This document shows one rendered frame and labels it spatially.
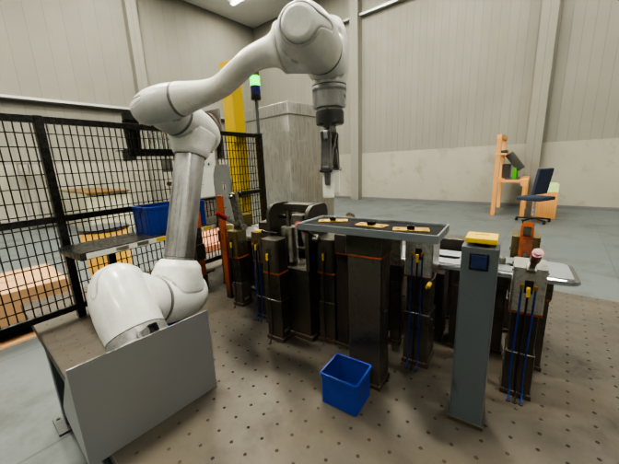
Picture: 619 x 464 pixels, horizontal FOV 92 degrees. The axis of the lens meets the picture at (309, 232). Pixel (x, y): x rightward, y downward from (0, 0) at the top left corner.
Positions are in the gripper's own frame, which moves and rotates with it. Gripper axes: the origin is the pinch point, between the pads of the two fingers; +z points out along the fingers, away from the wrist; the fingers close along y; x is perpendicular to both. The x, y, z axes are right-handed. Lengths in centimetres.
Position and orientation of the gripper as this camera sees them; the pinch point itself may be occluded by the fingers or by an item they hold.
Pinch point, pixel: (332, 187)
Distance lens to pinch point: 85.4
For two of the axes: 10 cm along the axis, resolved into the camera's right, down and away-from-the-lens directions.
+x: -9.7, -0.2, 2.5
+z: 0.4, 9.7, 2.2
